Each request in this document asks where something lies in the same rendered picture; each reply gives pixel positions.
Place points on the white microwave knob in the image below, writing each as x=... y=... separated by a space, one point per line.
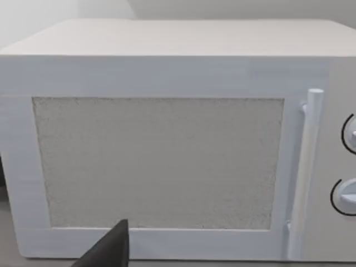
x=351 y=133
x=346 y=196

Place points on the pale microwave door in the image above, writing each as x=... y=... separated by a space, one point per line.
x=161 y=78

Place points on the pale microwave oven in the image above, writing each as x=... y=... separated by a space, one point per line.
x=178 y=41

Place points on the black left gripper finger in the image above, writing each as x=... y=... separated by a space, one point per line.
x=114 y=247

